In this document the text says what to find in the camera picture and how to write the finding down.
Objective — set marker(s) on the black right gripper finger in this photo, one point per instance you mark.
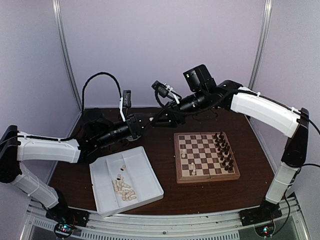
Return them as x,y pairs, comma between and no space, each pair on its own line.
162,123
166,116

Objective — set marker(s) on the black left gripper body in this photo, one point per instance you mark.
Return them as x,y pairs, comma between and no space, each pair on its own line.
108,138

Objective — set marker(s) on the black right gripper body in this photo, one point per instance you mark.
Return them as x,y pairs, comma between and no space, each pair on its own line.
201,100

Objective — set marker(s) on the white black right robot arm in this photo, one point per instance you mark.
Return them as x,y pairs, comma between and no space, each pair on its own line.
232,96

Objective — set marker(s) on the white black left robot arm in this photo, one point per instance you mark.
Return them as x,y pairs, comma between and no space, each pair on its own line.
17,147

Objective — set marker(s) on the wooden chess board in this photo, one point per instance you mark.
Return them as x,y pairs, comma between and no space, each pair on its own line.
200,150

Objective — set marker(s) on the row of dark chess pieces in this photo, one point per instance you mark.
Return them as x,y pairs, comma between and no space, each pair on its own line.
224,153

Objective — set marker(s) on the pile of white chess pieces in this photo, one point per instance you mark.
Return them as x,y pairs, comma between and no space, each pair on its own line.
124,190

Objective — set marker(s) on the white compartment tray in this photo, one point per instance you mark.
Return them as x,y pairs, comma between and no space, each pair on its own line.
138,173

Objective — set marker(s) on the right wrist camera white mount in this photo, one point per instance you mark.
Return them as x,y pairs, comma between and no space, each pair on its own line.
164,90

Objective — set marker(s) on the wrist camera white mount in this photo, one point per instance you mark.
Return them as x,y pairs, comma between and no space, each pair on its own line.
124,104
164,90

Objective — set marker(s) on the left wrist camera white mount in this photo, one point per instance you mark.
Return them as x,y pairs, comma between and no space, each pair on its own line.
124,104

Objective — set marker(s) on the right aluminium corner post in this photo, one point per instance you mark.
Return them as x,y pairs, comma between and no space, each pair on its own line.
264,30

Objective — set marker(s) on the aluminium corner post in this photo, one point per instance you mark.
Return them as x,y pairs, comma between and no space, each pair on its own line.
264,30
65,53

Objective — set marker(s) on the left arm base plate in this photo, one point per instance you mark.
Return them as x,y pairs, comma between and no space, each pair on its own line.
73,217

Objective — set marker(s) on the aluminium front frame rail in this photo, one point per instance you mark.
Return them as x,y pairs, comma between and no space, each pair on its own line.
225,225

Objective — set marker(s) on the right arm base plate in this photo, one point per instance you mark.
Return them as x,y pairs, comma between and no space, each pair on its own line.
257,215

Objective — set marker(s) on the left aluminium corner post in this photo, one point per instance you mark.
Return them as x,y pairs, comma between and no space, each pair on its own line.
65,53

